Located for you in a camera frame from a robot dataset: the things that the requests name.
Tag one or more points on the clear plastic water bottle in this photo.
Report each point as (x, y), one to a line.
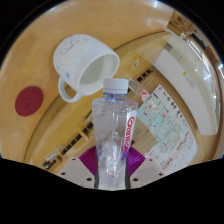
(113, 126)

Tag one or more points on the flat round red coaster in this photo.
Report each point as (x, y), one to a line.
(29, 101)

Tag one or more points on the large printed wall poster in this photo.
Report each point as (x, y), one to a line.
(166, 133)

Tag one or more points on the white ceramic mug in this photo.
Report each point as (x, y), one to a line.
(76, 56)

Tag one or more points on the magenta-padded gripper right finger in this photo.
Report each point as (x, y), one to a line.
(148, 170)

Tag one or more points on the white standing air conditioner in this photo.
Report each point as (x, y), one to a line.
(186, 83)

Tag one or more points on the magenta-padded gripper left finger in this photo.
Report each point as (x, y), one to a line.
(78, 170)

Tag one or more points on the wooden chair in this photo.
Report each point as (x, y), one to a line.
(181, 23)

